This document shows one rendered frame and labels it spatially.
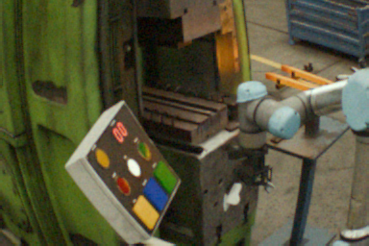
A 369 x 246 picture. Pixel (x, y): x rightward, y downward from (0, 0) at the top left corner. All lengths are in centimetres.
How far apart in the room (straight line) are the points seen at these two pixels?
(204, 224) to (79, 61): 76
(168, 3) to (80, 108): 42
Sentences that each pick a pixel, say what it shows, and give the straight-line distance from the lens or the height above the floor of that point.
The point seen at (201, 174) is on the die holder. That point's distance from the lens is 192.
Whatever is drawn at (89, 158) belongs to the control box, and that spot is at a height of 119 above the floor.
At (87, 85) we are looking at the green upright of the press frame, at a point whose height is 122.
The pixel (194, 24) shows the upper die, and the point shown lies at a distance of 184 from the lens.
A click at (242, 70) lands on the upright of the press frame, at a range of 239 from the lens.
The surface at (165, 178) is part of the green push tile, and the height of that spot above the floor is 101.
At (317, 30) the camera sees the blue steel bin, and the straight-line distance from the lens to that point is 589.
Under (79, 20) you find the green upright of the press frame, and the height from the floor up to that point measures 143.
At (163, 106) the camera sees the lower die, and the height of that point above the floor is 99.
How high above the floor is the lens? 180
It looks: 23 degrees down
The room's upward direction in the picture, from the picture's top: 4 degrees counter-clockwise
